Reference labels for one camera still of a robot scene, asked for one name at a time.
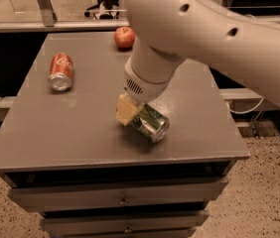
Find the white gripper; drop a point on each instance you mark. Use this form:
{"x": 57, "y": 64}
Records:
{"x": 142, "y": 85}

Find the green soda can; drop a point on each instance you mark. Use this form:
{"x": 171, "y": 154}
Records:
{"x": 151, "y": 123}

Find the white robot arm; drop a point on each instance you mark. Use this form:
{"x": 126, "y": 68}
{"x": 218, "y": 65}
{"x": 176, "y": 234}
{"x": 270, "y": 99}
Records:
{"x": 168, "y": 32}

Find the red coke can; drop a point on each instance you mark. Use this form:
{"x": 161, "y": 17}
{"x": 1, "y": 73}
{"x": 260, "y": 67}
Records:
{"x": 61, "y": 70}

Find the red apple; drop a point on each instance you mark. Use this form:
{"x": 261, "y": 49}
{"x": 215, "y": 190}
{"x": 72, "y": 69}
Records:
{"x": 124, "y": 37}

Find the grey drawer cabinet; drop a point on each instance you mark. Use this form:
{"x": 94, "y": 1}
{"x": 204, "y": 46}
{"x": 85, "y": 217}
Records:
{"x": 66, "y": 156}

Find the top drawer knob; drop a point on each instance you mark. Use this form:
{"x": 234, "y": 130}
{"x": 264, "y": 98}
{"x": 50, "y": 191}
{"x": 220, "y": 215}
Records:
{"x": 123, "y": 202}

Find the drawer knob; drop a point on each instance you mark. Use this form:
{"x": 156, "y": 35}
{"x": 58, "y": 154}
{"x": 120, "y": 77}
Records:
{"x": 128, "y": 230}
{"x": 123, "y": 202}

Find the black office chair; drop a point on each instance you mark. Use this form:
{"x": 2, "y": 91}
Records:
{"x": 105, "y": 0}

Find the metal railing frame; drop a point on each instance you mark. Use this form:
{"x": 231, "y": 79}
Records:
{"x": 21, "y": 16}

